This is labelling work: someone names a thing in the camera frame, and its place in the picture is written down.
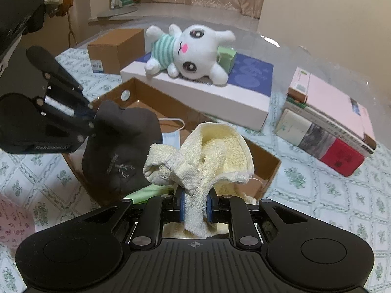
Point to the yellow towel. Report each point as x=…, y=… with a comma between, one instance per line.
x=213, y=146

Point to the small closed cardboard box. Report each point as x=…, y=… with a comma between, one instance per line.
x=116, y=50

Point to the light green cloth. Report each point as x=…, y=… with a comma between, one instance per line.
x=146, y=193

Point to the white spine book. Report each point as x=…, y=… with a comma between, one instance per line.
x=342, y=131

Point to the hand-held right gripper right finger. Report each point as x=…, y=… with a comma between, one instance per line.
x=209, y=207

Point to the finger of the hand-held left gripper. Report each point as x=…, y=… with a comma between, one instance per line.
x=70, y=119
x=55, y=67

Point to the dark grey cap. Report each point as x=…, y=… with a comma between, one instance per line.
x=122, y=146

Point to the stack of books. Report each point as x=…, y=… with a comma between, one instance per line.
x=330, y=103

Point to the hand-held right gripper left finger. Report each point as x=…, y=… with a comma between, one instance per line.
x=182, y=205

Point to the small green box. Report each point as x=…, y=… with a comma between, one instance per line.
x=226, y=57

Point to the white box with blue top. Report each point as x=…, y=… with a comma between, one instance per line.
x=213, y=100

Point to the black jacket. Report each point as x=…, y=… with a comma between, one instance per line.
x=15, y=12

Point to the white plush toy striped shirt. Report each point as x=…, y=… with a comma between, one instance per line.
x=189, y=52

